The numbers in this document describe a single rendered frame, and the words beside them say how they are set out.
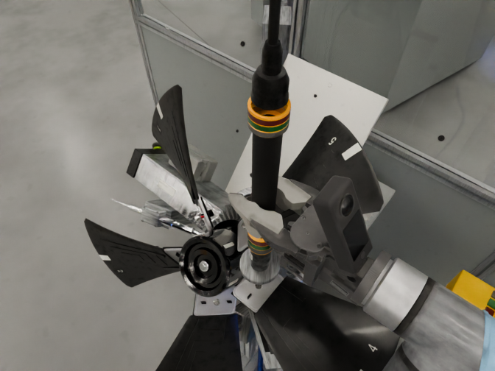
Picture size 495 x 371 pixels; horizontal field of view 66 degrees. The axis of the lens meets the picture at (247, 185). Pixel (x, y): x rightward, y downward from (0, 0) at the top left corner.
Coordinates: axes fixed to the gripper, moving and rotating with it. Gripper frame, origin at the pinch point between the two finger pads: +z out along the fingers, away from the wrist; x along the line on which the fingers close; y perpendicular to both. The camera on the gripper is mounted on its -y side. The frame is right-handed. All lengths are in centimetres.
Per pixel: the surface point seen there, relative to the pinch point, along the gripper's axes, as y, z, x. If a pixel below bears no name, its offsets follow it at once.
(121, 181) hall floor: 147, 136, 39
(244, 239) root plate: 22.6, 3.3, 2.9
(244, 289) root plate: 29.5, -1.3, -2.5
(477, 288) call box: 41, -38, 34
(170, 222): 37.4, 25.6, 1.4
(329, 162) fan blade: 8.5, -3.5, 17.9
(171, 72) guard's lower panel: 70, 106, 71
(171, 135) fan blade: 14.2, 27.2, 8.5
